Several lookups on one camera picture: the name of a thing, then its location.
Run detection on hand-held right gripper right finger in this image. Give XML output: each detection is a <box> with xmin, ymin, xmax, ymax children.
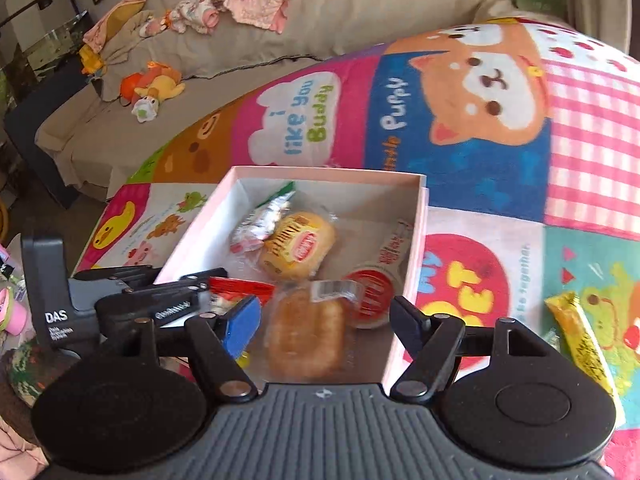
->
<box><xmin>390</xmin><ymin>296</ymin><xmax>555</xmax><ymax>402</ymax></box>

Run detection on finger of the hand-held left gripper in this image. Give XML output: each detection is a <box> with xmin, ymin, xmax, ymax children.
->
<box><xmin>72</xmin><ymin>264</ymin><xmax>228</xmax><ymax>295</ymax></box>
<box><xmin>95</xmin><ymin>282</ymin><xmax>216</xmax><ymax>331</ymax></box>

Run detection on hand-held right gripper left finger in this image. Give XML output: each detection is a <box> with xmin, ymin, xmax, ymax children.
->
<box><xmin>102</xmin><ymin>295</ymin><xmax>262</xmax><ymax>405</ymax></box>

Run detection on red snack packet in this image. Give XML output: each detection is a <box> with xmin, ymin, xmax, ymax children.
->
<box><xmin>207</xmin><ymin>276</ymin><xmax>277</xmax><ymax>311</ymax></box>

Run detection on small pudding cup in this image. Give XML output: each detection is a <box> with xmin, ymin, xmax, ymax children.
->
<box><xmin>345</xmin><ymin>262</ymin><xmax>401</xmax><ymax>330</ymax></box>

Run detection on waffle cone cake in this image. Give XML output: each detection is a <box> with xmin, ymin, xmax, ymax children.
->
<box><xmin>262</xmin><ymin>280</ymin><xmax>366</xmax><ymax>381</ymax></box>

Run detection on round bread bun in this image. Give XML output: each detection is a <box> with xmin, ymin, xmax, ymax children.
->
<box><xmin>257</xmin><ymin>211</ymin><xmax>337</xmax><ymax>282</ymax></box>

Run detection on silver green snack packet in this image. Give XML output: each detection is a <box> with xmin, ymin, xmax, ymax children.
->
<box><xmin>229</xmin><ymin>182</ymin><xmax>297</xmax><ymax>253</ymax></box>

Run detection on pink cardboard box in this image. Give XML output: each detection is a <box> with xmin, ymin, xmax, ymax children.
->
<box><xmin>152</xmin><ymin>165</ymin><xmax>430</xmax><ymax>396</ymax></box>

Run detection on pink plastic toy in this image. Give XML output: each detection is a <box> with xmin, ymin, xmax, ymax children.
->
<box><xmin>0</xmin><ymin>245</ymin><xmax>28</xmax><ymax>336</ymax></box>

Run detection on patterned clothing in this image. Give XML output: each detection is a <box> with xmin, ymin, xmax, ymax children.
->
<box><xmin>7</xmin><ymin>342</ymin><xmax>71</xmax><ymax>408</ymax></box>

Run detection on yellow stick snack packet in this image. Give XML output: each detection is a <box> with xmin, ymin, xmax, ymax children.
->
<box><xmin>544</xmin><ymin>292</ymin><xmax>626</xmax><ymax>428</ymax></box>

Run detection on colourful cartoon play mat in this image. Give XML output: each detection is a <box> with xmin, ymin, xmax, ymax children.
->
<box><xmin>75</xmin><ymin>20</ymin><xmax>640</xmax><ymax>480</ymax></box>

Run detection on orange plush toy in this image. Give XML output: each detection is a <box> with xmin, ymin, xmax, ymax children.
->
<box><xmin>119</xmin><ymin>60</ymin><xmax>187</xmax><ymax>125</ymax></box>

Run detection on beige blanket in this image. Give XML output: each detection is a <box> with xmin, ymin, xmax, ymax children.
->
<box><xmin>92</xmin><ymin>10</ymin><xmax>171</xmax><ymax>106</ymax></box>

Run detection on glass cabinet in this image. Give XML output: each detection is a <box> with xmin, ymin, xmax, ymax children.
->
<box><xmin>0</xmin><ymin>0</ymin><xmax>96</xmax><ymax>111</ymax></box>

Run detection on pink folded cloth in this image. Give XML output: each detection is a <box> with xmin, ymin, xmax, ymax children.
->
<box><xmin>82</xmin><ymin>0</ymin><xmax>151</xmax><ymax>53</ymax></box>

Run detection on beige sofa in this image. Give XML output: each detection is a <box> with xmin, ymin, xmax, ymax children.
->
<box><xmin>35</xmin><ymin>0</ymin><xmax>566</xmax><ymax>201</ymax></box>

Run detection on floral baby garment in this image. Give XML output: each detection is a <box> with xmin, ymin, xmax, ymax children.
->
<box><xmin>137</xmin><ymin>0</ymin><xmax>221</xmax><ymax>38</ymax></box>

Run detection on pink frilly clothes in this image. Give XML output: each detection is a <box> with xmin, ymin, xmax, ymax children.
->
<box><xmin>215</xmin><ymin>0</ymin><xmax>326</xmax><ymax>35</ymax></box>

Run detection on beige curtain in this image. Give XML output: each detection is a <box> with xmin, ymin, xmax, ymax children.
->
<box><xmin>565</xmin><ymin>0</ymin><xmax>633</xmax><ymax>56</ymax></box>

